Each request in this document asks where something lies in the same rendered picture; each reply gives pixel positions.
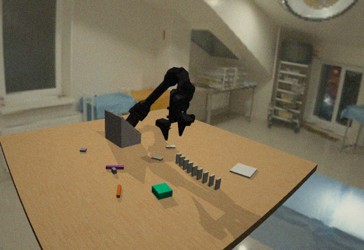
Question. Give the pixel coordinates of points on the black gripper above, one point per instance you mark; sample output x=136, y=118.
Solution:
x=164, y=124

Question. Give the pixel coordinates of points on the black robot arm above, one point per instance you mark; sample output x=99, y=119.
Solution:
x=179, y=98

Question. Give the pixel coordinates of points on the purple rectangular block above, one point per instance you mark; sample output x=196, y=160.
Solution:
x=121, y=167

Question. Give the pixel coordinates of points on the green block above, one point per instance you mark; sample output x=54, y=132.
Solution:
x=162, y=191

